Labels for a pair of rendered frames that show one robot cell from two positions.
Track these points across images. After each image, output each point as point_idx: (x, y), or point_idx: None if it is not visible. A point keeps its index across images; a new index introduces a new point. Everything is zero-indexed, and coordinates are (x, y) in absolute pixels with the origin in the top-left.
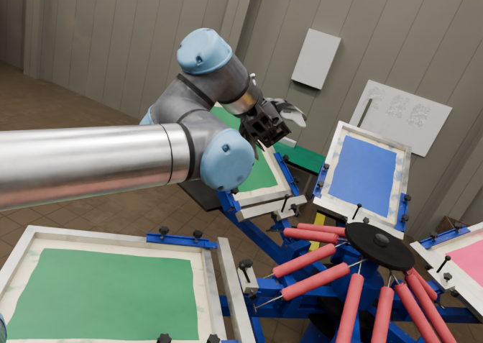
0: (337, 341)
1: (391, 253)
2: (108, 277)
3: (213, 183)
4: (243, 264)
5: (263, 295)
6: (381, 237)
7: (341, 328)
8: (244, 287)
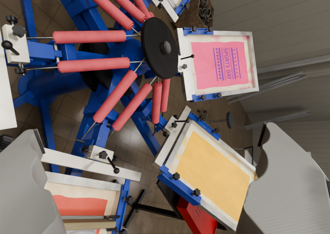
0: (96, 115)
1: (166, 62)
2: None
3: None
4: (8, 44)
5: (36, 60)
6: (167, 47)
7: (103, 108)
8: (9, 58)
